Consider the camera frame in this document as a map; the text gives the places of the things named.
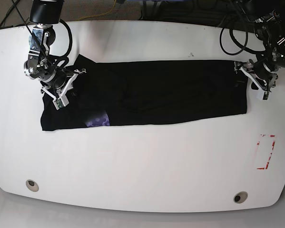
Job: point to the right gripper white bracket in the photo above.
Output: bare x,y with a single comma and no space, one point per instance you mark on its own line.
62,85

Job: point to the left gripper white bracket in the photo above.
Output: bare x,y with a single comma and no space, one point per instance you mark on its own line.
259,73

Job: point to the black t-shirt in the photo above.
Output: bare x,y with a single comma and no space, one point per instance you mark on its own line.
148,92

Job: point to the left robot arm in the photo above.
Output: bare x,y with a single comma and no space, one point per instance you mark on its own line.
267,28

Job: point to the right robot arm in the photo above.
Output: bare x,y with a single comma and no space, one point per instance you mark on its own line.
41,65

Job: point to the red tape rectangle marking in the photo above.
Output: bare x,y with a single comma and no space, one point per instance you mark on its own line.
264,149

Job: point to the left table grommet hole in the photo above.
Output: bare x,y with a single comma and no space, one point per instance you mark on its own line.
32,185

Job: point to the table grommet hole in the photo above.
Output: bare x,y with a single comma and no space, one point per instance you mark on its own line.
240,197
32,185

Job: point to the right table grommet hole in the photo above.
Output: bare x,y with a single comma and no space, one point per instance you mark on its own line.
240,197

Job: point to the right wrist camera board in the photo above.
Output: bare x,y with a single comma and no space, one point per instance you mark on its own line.
60,103

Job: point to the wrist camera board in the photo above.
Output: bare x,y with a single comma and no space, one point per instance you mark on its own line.
60,103
263,95

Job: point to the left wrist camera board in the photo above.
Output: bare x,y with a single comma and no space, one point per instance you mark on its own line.
263,95

